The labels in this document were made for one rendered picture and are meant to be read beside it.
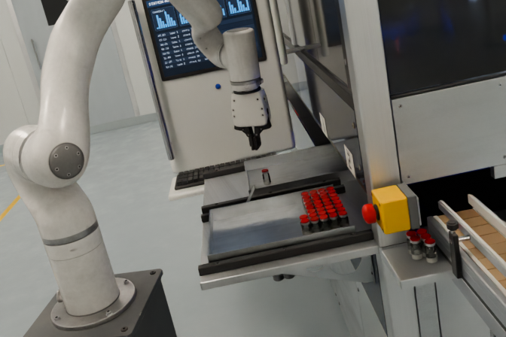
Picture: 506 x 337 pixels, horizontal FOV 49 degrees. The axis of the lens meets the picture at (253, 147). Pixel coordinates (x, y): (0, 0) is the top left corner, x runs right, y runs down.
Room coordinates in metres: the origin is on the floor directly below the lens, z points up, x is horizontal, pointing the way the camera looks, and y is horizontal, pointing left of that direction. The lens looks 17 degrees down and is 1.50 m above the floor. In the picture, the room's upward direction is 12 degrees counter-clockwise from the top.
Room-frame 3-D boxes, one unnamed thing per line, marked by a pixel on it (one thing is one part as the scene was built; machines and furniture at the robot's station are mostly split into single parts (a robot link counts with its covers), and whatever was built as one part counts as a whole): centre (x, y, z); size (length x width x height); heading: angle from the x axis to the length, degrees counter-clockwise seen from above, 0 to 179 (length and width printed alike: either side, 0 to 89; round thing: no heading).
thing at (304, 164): (1.61, -0.13, 0.90); 0.34 x 0.26 x 0.04; 90
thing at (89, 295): (1.13, 0.42, 0.95); 0.19 x 0.19 x 0.18
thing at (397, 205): (1.02, -0.25, 1.00); 0.08 x 0.07 x 0.07; 90
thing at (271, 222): (1.27, -0.02, 0.90); 0.34 x 0.26 x 0.04; 90
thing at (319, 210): (1.27, -0.13, 0.90); 0.18 x 0.02 x 0.05; 0
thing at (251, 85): (1.50, -0.02, 1.21); 0.09 x 0.08 x 0.03; 69
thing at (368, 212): (1.02, -0.21, 0.99); 0.04 x 0.04 x 0.04; 0
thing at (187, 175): (1.97, 0.11, 0.82); 0.40 x 0.14 x 0.02; 90
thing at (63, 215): (1.16, 0.44, 1.16); 0.19 x 0.12 x 0.24; 40
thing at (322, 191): (1.27, -0.15, 0.90); 0.18 x 0.02 x 0.05; 0
